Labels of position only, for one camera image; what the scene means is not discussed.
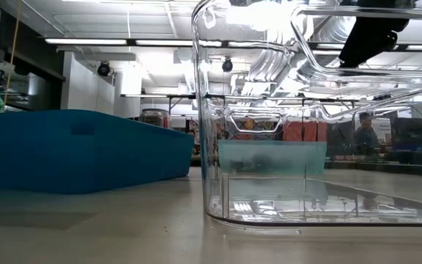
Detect clear plastic bin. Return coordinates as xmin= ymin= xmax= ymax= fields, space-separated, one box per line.
xmin=191 ymin=0 xmax=422 ymax=235

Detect yellow hanging cord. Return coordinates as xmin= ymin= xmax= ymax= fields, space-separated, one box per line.
xmin=4 ymin=0 xmax=23 ymax=106

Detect dark storage rack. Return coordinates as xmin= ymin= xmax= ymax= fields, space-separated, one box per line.
xmin=0 ymin=0 xmax=67 ymax=111

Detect black shelf beam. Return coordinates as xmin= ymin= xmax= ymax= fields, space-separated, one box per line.
xmin=119 ymin=93 xmax=197 ymax=100

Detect dark blue plastic bin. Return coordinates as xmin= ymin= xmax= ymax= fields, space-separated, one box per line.
xmin=0 ymin=109 xmax=196 ymax=195

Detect person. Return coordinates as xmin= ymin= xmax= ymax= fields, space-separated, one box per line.
xmin=352 ymin=111 xmax=380 ymax=157

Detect orange storage boxes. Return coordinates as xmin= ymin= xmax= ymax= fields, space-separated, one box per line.
xmin=282 ymin=120 xmax=328 ymax=142

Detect silver soda can red print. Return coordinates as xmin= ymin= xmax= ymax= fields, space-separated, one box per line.
xmin=138 ymin=108 xmax=171 ymax=129

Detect colourful wall poster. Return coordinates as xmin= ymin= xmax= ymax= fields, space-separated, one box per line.
xmin=229 ymin=117 xmax=284 ymax=142

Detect translucent green plastic bin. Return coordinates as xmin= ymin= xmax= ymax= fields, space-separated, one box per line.
xmin=217 ymin=139 xmax=328 ymax=176

